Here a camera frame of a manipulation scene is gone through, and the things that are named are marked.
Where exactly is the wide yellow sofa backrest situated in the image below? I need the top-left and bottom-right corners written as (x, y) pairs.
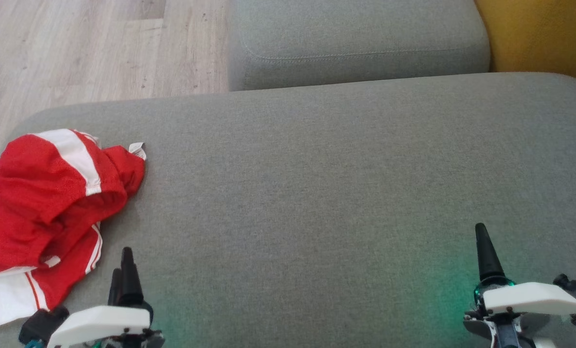
top-left (474, 0), bottom-right (576, 90)

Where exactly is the red and white sports shirt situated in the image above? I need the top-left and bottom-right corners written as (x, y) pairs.
top-left (0, 128), bottom-right (147, 334)

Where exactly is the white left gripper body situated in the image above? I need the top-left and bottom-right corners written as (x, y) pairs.
top-left (47, 301), bottom-right (165, 348)

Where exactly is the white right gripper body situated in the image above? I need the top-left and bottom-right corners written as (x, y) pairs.
top-left (464, 278), bottom-right (576, 320)

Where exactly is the grey sofa seat cushion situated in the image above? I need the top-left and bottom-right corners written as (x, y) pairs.
top-left (227, 0), bottom-right (491, 91)

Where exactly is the large grey sofa chaise cushion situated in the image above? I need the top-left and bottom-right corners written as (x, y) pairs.
top-left (0, 72), bottom-right (576, 348)

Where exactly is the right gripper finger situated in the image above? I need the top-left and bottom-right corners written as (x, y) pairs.
top-left (475, 223), bottom-right (506, 283)

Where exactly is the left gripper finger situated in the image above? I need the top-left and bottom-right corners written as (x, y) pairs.
top-left (119, 247), bottom-right (145, 307)
top-left (108, 268), bottom-right (122, 306)

